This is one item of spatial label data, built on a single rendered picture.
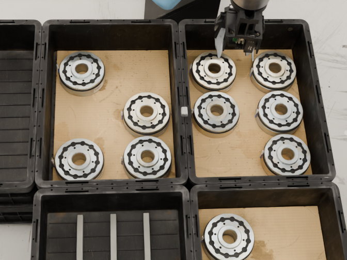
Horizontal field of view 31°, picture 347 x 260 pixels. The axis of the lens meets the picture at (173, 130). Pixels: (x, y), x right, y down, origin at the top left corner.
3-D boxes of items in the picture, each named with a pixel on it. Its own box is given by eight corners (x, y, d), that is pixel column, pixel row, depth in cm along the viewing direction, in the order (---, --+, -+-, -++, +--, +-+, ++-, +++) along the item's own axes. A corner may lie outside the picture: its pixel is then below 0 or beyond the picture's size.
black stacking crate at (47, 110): (49, 50, 148) (43, 21, 138) (173, 49, 150) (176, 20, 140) (42, 208, 130) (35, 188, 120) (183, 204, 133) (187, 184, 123)
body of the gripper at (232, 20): (220, 52, 124) (229, 16, 114) (221, 18, 128) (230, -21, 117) (258, 56, 125) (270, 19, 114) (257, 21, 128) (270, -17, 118)
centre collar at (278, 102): (268, 101, 140) (268, 100, 139) (289, 100, 140) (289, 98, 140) (271, 120, 138) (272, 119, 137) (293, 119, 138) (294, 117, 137)
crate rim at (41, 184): (43, 25, 139) (42, 19, 137) (176, 25, 142) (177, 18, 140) (35, 192, 122) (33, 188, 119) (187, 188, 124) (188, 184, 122)
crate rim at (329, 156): (176, 25, 142) (177, 18, 140) (305, 25, 144) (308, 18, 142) (188, 188, 124) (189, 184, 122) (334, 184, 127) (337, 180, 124)
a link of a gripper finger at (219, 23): (208, 36, 130) (223, 12, 123) (208, 31, 131) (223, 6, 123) (229, 42, 131) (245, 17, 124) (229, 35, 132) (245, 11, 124)
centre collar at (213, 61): (203, 59, 144) (204, 58, 143) (224, 61, 144) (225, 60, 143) (203, 77, 141) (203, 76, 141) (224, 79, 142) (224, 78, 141)
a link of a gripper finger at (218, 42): (206, 67, 133) (221, 44, 125) (207, 44, 135) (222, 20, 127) (219, 70, 133) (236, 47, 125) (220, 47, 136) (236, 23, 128)
